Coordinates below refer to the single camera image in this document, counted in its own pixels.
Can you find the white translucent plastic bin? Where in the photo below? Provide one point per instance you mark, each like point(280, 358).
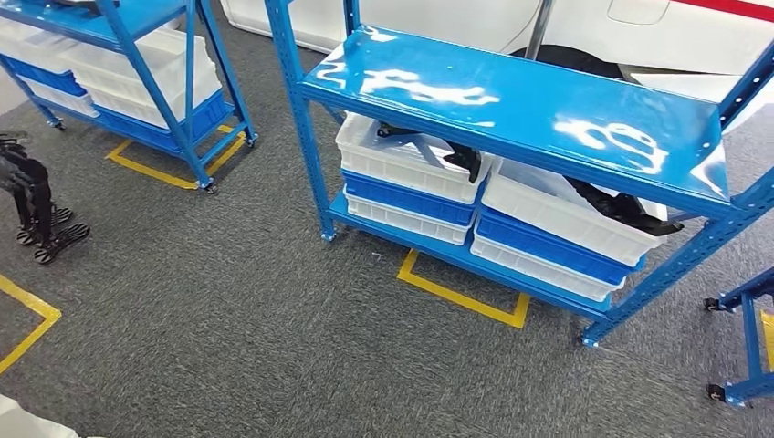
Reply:
point(30, 45)

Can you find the blue metal shelf rack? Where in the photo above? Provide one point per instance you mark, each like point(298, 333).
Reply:
point(750, 338)
point(151, 12)
point(514, 103)

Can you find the black curved plastic part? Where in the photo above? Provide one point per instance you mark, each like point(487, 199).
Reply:
point(617, 208)
point(468, 160)

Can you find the grey metal pole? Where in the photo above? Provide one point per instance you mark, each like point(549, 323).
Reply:
point(537, 30)

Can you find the white car with red stripe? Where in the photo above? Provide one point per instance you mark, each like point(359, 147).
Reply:
point(423, 18)

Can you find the black wheeled legged stand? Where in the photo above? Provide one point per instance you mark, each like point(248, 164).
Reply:
point(36, 193)

